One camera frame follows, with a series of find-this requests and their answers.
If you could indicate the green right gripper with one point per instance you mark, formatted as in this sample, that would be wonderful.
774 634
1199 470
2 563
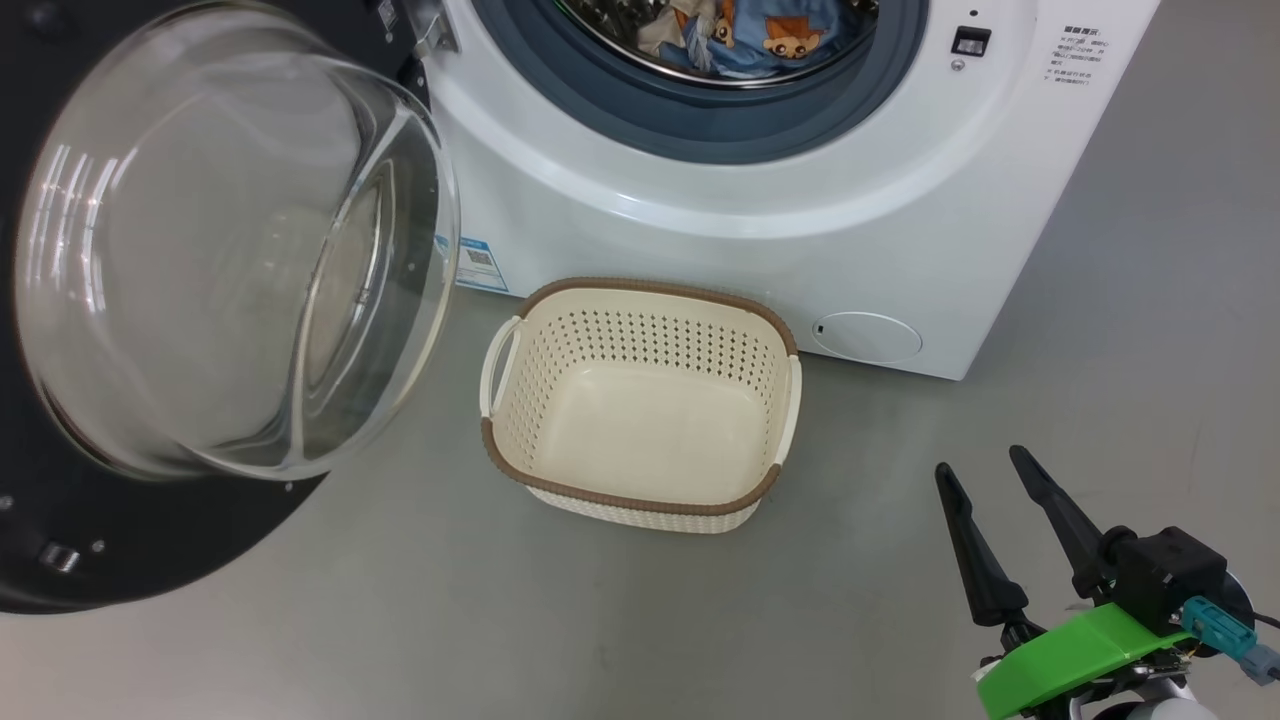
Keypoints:
1070 655

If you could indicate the blue bear print garment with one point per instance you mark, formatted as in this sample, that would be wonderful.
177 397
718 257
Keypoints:
790 40

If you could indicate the blue garment with cream panel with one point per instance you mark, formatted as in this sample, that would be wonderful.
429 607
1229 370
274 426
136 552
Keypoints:
665 30

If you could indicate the black round glass washer door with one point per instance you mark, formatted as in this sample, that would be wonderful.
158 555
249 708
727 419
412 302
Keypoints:
150 530

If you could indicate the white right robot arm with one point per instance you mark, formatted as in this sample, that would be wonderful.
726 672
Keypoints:
1150 712

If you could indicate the white front-load washing machine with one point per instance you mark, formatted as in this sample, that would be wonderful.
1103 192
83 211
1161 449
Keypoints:
900 250

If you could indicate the cream perforated laundry basket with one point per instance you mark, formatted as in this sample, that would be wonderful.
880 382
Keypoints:
650 430

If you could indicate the black door latch socket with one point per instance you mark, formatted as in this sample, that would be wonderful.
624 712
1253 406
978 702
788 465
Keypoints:
970 41

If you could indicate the grey rubber door gasket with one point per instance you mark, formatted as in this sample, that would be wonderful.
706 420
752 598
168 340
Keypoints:
700 125

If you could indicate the metal door hinge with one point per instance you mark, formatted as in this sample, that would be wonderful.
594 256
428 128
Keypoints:
435 30

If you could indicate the round white filter cover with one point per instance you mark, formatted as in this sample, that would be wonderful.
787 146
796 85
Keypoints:
866 337

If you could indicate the blue energy label sticker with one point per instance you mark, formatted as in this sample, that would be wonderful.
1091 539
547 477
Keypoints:
478 265

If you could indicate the perforated steel drum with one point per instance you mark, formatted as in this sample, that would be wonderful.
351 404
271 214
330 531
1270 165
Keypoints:
600 35

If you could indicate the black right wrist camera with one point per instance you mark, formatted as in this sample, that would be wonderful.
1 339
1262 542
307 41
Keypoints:
1170 575

